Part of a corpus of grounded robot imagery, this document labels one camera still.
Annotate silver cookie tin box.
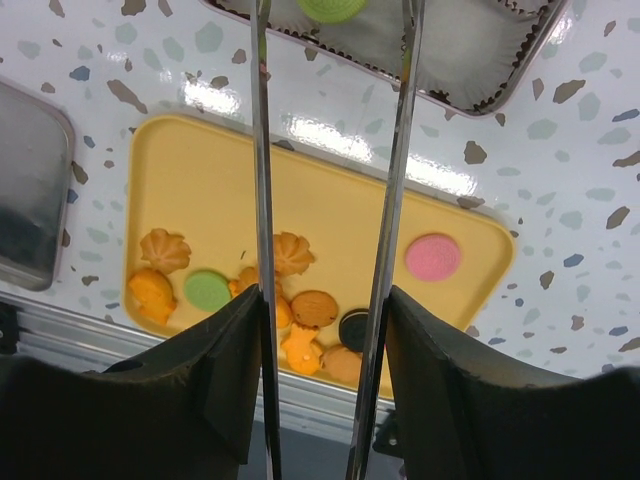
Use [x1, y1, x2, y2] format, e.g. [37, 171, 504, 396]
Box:
[199, 0, 571, 119]

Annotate black sandwich cookie right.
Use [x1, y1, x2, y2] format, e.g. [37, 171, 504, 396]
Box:
[338, 308, 368, 353]

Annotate pink sandwich cookie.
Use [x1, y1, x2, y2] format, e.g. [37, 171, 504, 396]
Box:
[404, 234, 461, 282]

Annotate swirl butter cookie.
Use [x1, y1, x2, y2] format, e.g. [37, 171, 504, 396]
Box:
[140, 228, 192, 275]
[273, 232, 315, 277]

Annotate orange fish cookie left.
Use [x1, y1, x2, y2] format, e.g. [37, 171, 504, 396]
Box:
[128, 268, 177, 325]

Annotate aluminium frame rail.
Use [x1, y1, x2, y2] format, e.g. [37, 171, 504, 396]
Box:
[0, 289, 401, 446]

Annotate metal tongs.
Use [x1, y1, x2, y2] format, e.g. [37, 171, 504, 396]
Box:
[250, 1, 426, 479]

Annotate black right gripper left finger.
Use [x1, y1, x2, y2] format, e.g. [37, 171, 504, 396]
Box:
[1, 288, 261, 479]

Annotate silver tin lid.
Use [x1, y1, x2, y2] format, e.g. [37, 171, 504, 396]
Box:
[1, 83, 75, 291]

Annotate orange fish cookie middle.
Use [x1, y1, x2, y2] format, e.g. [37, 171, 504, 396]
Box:
[228, 267, 293, 329]

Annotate yellow plastic tray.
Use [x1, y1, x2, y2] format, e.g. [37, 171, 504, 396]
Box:
[121, 114, 517, 401]

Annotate orange fish cookie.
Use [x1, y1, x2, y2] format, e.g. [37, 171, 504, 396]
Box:
[128, 268, 177, 325]
[280, 322, 323, 375]
[228, 267, 293, 329]

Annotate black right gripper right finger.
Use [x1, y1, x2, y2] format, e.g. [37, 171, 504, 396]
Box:
[387, 288, 639, 479]

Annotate orange fish cookie right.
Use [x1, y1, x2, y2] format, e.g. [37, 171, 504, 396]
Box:
[280, 322, 323, 375]

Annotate green sandwich cookie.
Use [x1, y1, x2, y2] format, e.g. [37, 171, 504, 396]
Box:
[183, 270, 232, 313]
[297, 0, 369, 24]

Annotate brown round cookie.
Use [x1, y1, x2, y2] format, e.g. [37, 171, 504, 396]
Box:
[321, 345, 362, 383]

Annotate chocolate chip cookie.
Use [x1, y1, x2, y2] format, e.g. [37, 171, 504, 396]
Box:
[291, 290, 339, 328]

